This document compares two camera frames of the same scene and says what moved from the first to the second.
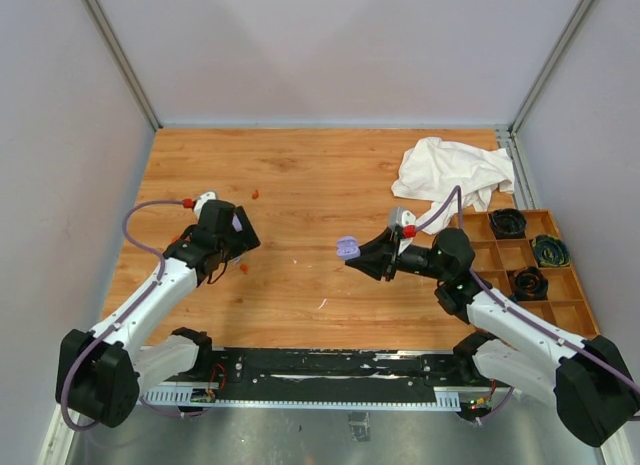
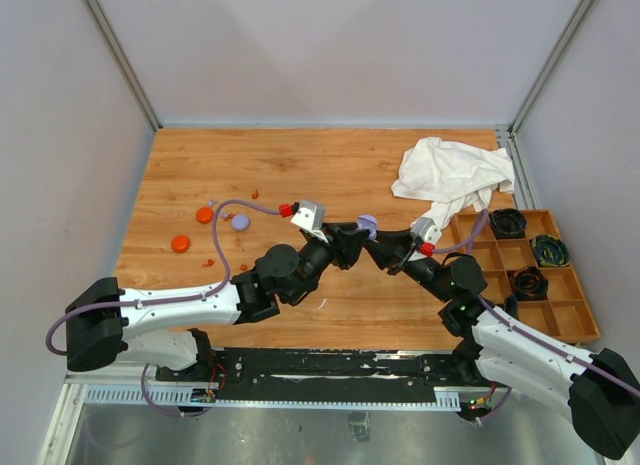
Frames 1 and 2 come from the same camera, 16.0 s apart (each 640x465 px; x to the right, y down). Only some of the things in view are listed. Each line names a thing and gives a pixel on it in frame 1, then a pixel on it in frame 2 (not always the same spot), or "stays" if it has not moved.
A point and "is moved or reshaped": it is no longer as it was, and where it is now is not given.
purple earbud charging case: (348, 248) is moved or reshaped
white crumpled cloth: (431, 170) stays
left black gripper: (244, 240) -> (344, 242)
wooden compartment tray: (495, 257) stays
